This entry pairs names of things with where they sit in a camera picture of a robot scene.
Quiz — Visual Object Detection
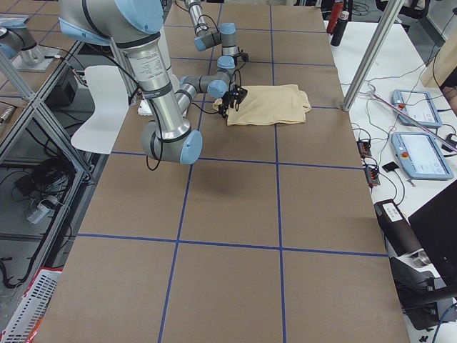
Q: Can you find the lower teach pendant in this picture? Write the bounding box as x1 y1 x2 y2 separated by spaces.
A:
391 132 454 180

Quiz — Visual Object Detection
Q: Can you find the aluminium frame post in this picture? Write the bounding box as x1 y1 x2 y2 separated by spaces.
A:
341 0 403 111

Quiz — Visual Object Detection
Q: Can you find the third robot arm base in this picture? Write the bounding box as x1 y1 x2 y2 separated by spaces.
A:
1 24 61 72

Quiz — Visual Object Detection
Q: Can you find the white perforated basket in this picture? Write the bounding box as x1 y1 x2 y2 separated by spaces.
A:
1 267 63 342

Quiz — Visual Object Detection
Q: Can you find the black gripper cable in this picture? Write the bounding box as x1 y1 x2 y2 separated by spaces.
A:
191 67 240 116

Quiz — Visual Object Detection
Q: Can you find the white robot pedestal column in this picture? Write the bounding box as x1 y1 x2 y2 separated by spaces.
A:
137 0 194 118

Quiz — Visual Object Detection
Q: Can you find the cream long-sleeve printed shirt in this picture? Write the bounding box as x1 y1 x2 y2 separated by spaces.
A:
226 84 311 126

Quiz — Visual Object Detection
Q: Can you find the black monitor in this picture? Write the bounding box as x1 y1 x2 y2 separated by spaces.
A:
408 182 456 285

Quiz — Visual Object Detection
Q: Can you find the red water bottle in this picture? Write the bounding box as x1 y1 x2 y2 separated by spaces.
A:
326 0 344 34

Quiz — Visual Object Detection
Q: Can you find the black water bottle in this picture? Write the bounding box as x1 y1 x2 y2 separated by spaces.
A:
330 11 349 46

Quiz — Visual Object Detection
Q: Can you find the upper teach pendant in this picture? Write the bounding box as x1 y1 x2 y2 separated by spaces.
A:
391 89 443 129

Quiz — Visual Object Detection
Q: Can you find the black box with label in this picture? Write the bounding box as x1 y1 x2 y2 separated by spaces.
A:
373 199 422 256

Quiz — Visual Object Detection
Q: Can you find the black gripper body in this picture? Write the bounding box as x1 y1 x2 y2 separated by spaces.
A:
218 85 248 113
233 51 249 62

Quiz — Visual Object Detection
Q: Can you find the small circuit board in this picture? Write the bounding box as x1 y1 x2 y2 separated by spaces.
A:
356 140 372 158

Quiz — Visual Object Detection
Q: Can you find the white plastic chair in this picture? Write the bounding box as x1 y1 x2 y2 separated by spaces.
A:
71 65 129 154

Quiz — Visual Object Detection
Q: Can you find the teach pendant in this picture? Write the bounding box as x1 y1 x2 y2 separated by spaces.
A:
391 132 454 180
391 89 443 129

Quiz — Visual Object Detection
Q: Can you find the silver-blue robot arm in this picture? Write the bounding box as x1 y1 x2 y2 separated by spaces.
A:
184 0 249 65
59 0 248 164

